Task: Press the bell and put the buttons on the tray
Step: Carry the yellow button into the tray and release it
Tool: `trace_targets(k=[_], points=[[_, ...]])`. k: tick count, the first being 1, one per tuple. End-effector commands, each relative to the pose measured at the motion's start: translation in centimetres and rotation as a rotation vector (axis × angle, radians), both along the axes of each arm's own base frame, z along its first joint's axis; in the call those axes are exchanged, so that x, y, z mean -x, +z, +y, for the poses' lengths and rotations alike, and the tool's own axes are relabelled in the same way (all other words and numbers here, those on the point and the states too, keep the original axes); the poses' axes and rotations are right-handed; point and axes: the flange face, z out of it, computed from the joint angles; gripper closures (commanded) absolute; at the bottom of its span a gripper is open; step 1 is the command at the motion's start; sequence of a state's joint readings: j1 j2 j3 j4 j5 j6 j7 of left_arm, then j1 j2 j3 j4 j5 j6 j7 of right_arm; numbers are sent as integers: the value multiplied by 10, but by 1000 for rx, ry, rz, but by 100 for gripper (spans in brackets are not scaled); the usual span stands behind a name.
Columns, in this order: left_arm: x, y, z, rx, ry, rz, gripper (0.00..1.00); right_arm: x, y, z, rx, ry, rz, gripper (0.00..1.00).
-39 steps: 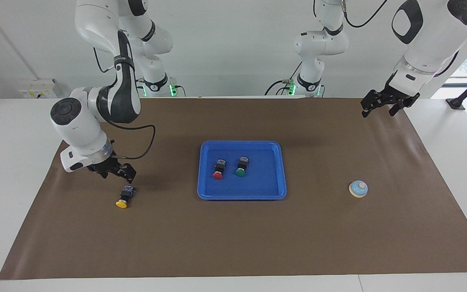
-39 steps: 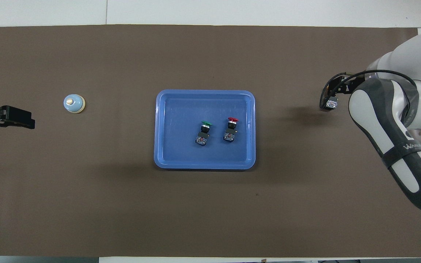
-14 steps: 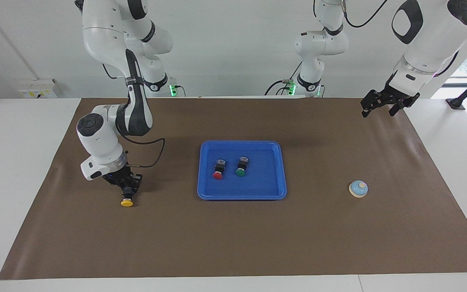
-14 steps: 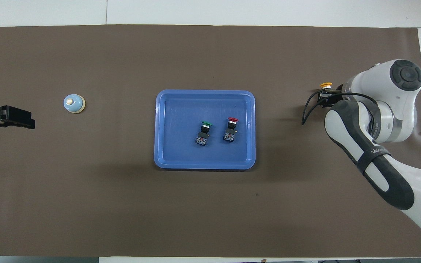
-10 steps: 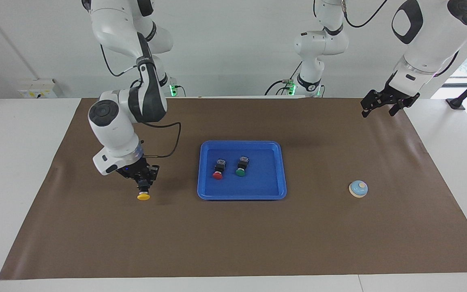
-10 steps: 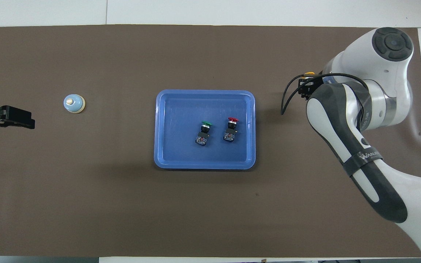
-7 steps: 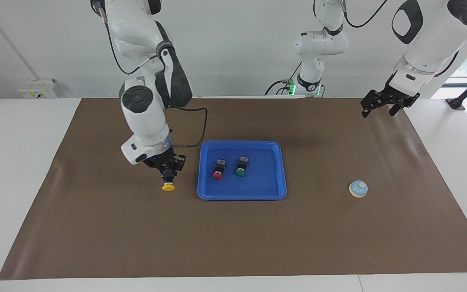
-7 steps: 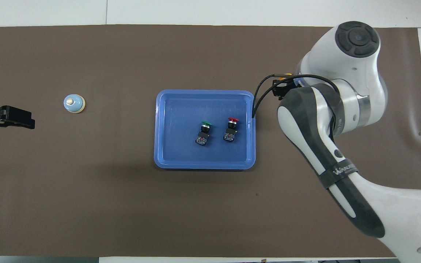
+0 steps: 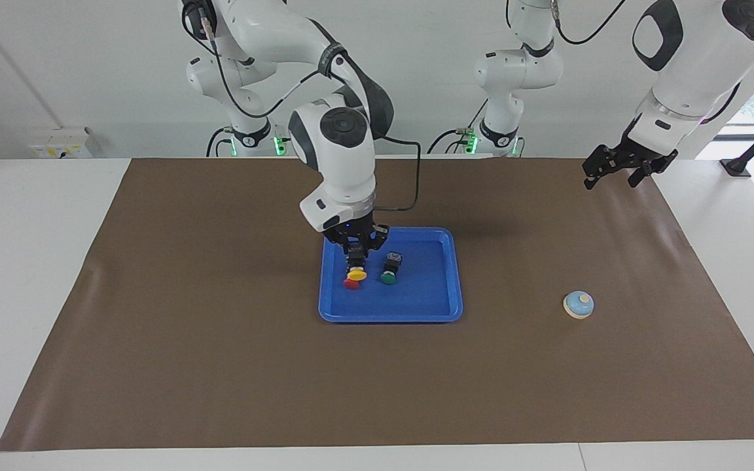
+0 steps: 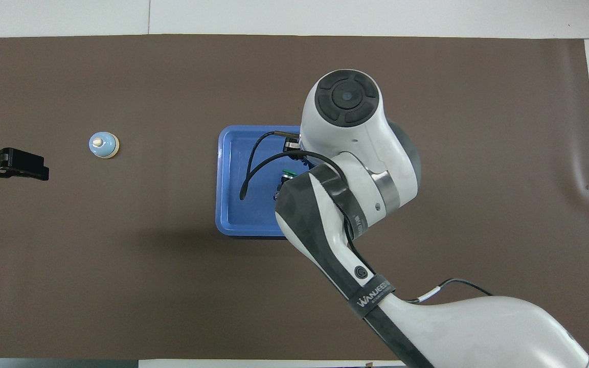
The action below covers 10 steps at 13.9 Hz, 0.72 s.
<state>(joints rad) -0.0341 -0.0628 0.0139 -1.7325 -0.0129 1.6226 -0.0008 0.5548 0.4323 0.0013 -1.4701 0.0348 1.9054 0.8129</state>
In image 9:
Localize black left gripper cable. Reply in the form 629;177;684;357
549;0;628;46

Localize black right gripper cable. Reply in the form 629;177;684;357
199;16;423;213

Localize green mushroom push button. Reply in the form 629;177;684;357
378;252;404;287

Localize black right base cables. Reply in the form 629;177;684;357
205;124;303;158

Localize light blue call bell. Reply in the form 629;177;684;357
562;290;596;321

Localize blue plastic tray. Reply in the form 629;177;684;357
317;226;465;324

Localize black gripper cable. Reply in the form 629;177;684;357
549;0;628;46
199;16;423;213

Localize brown table mat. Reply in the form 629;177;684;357
0;157;754;453

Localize black left base cables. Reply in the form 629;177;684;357
425;98;490;156

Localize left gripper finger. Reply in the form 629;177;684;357
627;162;655;190
581;145;615;191

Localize white wall socket box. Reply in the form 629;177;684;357
28;126;94;160

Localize black base cables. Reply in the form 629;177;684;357
205;124;303;158
425;98;490;156

